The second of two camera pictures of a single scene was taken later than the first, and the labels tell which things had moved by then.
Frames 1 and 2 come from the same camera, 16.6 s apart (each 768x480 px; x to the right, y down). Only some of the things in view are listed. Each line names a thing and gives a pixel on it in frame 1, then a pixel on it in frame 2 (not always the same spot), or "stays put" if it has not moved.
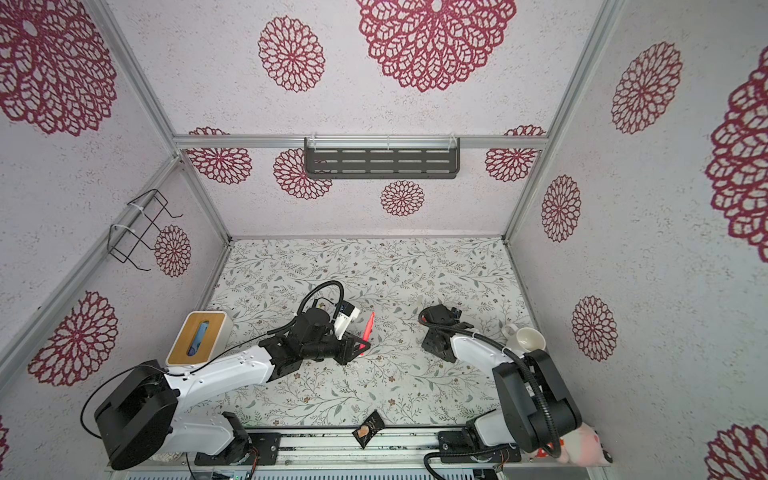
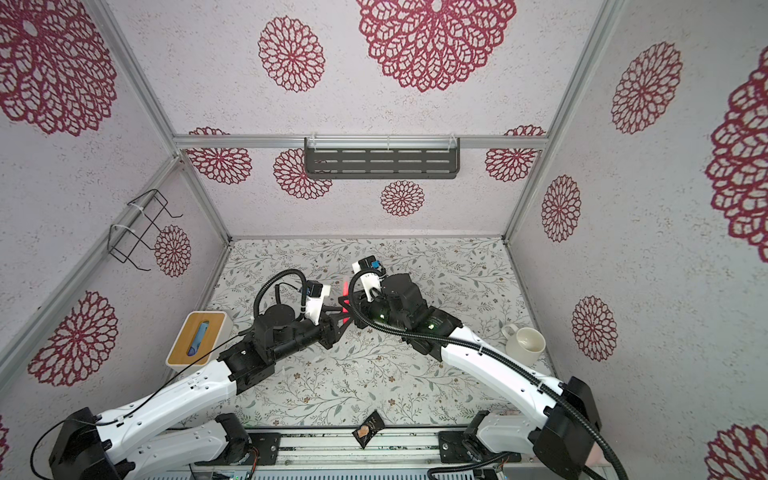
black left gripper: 348,348 to 330,330
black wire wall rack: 124,242 stays put
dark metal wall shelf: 382,158 stays put
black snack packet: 365,432 stays put
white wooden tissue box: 204,335 stays put
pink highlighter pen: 368,330 to 345,293
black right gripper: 427,342 to 363,312
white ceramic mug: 523,339 stays put
